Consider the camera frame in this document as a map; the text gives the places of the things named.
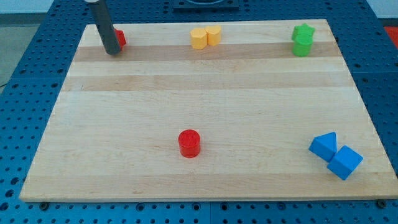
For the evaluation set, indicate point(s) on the wooden board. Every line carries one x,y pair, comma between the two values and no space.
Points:
112,135

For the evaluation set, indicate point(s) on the yellow hexagon block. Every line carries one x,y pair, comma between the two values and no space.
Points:
198,38

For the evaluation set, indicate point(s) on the blue triangle block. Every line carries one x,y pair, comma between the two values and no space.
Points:
324,146

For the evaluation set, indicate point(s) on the red block behind stick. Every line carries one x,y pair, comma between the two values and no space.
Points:
121,38

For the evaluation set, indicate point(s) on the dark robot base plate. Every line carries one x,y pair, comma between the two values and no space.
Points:
205,4

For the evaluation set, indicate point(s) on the red cylinder block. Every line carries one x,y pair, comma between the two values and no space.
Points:
189,143

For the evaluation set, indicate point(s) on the grey cylindrical robot arm stick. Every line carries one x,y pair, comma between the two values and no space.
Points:
104,25

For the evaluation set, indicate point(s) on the green star block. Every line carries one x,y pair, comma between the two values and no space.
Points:
303,29

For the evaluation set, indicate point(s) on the yellow heart block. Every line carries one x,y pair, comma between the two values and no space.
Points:
213,34

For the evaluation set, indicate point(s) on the blue cube block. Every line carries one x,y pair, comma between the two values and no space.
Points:
344,163

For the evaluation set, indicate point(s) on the green cylinder block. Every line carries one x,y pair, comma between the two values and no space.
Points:
302,45

